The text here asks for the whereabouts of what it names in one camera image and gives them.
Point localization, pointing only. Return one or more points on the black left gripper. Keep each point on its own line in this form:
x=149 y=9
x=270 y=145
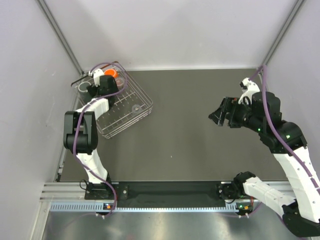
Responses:
x=114 y=90

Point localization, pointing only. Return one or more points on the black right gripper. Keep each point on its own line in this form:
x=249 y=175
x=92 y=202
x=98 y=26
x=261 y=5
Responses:
x=228 y=104

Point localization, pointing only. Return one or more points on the orange mug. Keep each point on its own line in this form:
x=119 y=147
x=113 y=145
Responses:
x=111 y=72

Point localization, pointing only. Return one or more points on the grey mug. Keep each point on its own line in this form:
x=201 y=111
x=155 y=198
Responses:
x=83 y=92

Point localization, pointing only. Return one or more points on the small clear plastic cup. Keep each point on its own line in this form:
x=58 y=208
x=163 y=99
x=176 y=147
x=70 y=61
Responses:
x=136 y=109

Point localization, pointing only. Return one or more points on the pink plastic cup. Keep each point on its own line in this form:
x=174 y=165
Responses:
x=120 y=82

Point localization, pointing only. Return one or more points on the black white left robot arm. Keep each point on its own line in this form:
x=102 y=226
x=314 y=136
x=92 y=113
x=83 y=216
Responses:
x=80 y=133

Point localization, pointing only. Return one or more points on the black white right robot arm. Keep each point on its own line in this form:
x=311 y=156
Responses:
x=285 y=140

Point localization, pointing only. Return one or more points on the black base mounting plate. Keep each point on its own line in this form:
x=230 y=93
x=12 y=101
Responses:
x=175 y=194

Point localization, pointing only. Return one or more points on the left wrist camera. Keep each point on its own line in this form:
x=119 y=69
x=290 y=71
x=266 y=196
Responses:
x=95 y=75

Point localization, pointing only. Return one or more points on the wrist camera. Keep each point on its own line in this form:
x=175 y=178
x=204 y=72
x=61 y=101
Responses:
x=248 y=88
x=95 y=75

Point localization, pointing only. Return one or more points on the wire dish rack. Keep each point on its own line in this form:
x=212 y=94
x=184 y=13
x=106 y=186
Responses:
x=120 y=116

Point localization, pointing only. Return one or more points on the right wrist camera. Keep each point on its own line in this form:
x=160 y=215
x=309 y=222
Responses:
x=248 y=88

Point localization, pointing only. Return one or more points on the aluminium frame post left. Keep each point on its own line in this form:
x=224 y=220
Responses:
x=59 y=34

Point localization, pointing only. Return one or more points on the aluminium frame post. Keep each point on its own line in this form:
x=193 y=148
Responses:
x=288 y=22
x=59 y=34

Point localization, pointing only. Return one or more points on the aluminium frame post right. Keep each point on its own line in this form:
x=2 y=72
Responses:
x=288 y=22

